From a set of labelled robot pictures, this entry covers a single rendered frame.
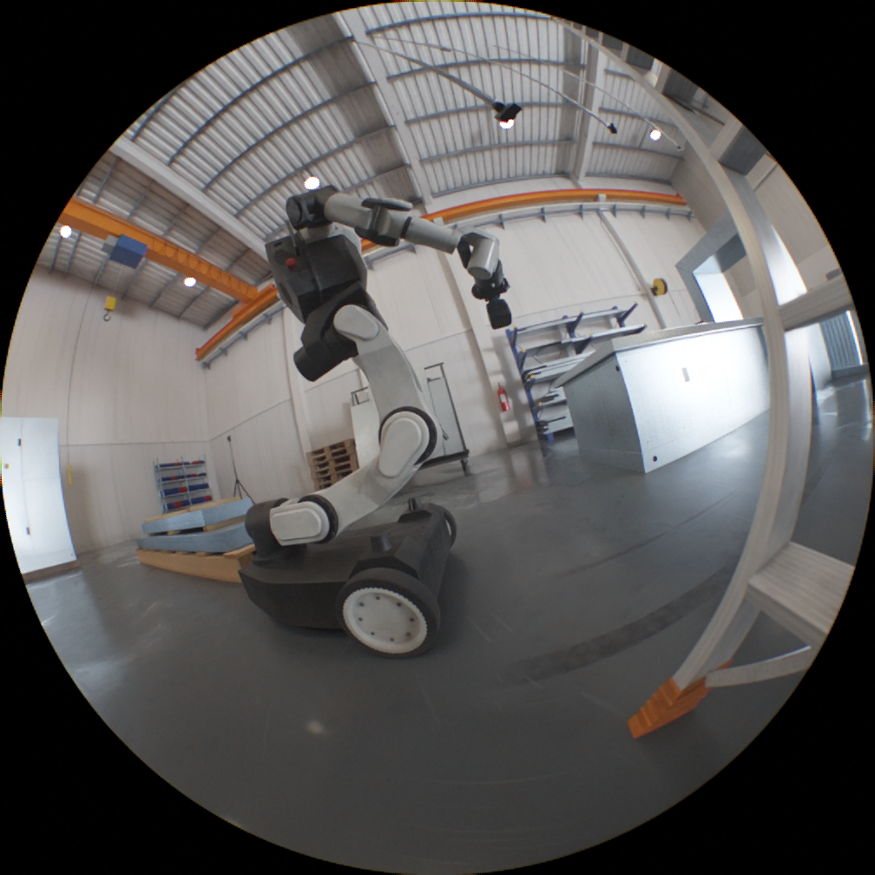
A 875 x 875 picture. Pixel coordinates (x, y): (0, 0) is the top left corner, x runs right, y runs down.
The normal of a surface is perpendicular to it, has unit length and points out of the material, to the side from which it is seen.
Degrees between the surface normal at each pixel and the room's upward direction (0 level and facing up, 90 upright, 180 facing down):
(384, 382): 90
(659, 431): 90
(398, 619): 90
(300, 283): 109
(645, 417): 90
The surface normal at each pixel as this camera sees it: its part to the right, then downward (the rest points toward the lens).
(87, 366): 0.95, -0.26
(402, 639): -0.13, 0.00
